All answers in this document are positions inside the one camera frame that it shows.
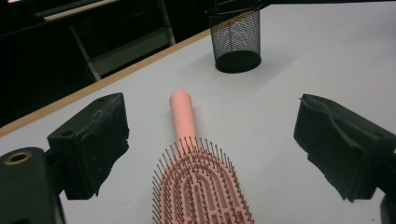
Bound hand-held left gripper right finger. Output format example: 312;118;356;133
293;93;396;203

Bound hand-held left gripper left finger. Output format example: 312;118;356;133
46;92;130;201

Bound pink hairbrush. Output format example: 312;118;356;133
151;91;255;224

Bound black mesh pen holder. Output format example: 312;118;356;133
205;0;264;75

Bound white metal desk frame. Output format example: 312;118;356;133
43;0;177;82

